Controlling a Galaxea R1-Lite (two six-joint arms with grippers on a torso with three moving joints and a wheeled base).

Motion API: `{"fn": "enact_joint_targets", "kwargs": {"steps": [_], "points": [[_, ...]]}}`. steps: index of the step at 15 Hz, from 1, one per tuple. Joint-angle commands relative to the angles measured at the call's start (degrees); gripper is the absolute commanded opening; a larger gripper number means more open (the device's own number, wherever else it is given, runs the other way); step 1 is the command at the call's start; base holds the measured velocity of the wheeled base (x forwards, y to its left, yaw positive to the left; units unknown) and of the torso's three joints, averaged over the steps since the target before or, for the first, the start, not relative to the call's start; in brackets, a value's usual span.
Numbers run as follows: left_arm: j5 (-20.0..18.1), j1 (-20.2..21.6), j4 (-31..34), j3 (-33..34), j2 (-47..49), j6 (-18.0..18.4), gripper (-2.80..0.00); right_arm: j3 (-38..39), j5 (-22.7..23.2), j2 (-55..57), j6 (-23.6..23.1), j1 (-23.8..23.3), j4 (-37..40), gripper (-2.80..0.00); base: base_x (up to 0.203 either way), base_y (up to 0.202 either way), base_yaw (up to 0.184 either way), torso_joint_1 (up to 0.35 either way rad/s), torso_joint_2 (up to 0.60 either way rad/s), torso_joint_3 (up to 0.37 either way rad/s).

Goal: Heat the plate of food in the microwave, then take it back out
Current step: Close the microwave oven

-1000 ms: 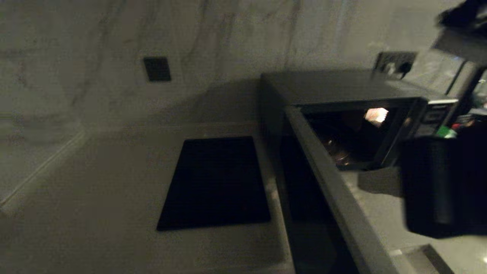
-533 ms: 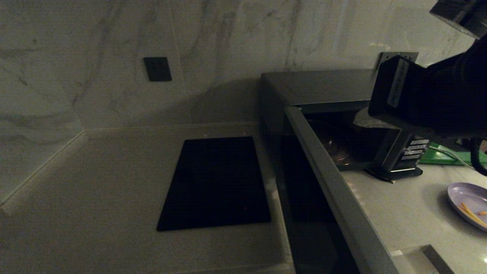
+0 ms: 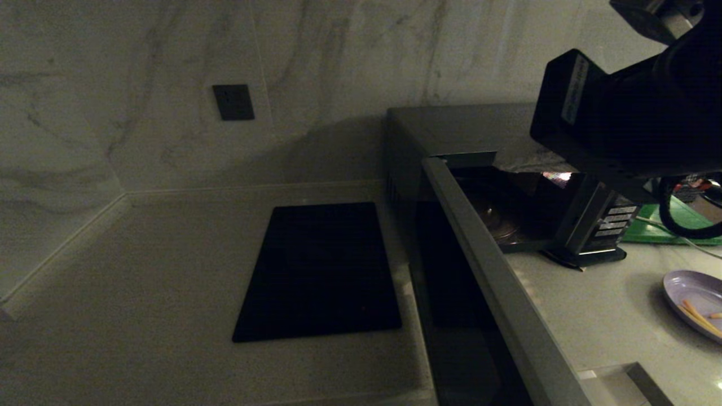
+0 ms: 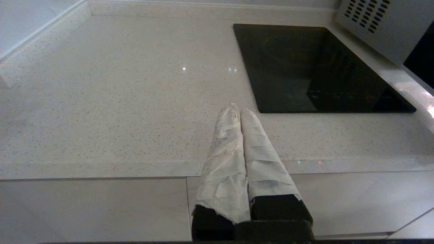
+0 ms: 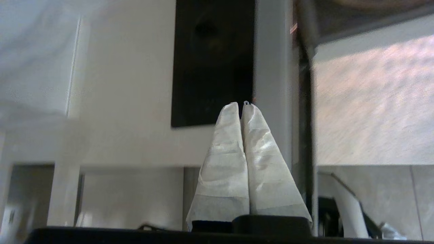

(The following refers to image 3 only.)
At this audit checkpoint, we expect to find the black induction cooktop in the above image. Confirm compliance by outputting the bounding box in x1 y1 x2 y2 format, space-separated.
232 202 403 343

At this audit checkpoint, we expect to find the dark single wall socket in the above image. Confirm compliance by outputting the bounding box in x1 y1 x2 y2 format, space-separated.
212 84 256 122

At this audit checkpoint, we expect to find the green cutting board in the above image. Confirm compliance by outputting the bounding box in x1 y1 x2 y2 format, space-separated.
620 203 722 246

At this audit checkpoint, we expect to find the metal shopping cart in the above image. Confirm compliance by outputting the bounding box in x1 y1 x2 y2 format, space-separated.
672 175 722 206

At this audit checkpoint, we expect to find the white power cable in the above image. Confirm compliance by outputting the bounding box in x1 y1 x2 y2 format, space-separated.
649 219 722 261

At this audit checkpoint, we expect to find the purple plate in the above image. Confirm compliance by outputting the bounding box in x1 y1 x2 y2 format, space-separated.
662 270 722 345

